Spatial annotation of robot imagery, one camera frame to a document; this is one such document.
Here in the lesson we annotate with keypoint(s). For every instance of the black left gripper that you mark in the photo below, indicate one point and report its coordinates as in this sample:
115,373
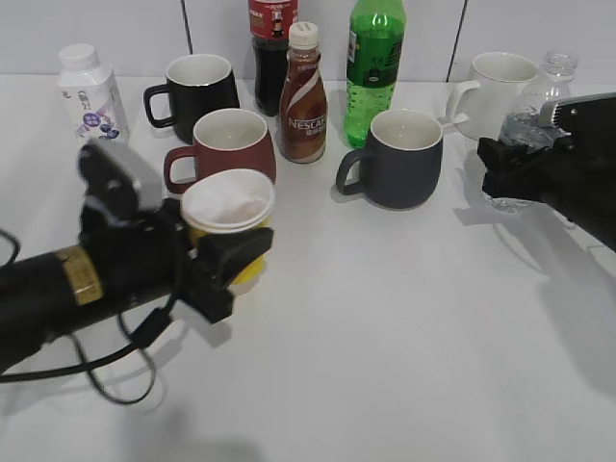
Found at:
135,261

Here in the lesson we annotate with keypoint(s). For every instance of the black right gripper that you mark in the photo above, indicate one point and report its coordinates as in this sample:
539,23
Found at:
576,177

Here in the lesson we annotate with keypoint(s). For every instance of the clear water bottle green label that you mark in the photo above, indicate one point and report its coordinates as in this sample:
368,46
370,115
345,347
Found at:
521,125

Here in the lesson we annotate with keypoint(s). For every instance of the yellow paper cup stack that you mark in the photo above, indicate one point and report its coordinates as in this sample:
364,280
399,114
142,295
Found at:
231,201

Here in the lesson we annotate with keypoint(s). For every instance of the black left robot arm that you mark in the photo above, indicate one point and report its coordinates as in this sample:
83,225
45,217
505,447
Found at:
48,296

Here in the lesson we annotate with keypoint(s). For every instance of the white ceramic mug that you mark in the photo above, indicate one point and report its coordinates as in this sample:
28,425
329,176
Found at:
477,107

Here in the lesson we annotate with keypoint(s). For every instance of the dark grey ceramic mug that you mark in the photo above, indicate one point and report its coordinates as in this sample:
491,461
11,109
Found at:
400,165

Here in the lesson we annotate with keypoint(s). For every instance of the red-brown ceramic mug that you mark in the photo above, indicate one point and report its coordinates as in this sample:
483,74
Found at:
221,140

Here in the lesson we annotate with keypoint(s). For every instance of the Nescafe coffee bottle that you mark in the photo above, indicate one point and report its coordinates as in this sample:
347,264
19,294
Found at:
303,103

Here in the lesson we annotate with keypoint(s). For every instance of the black ceramic mug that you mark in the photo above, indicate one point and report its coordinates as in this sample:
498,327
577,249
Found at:
195,85

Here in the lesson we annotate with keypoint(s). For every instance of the green soda bottle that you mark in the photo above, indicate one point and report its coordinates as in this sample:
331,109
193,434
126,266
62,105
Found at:
376,33

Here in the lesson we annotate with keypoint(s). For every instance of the white yogurt drink bottle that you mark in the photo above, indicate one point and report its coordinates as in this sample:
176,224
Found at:
91,96

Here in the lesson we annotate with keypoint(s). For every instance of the cola bottle red label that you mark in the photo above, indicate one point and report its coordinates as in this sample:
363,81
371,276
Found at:
269,23

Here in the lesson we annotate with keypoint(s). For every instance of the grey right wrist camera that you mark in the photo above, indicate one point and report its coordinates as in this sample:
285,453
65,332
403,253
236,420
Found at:
581,115

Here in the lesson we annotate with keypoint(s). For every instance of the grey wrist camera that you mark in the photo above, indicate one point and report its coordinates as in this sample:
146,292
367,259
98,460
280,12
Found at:
581,115
120,183

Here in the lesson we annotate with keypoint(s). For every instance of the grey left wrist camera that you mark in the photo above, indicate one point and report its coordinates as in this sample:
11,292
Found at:
120,183

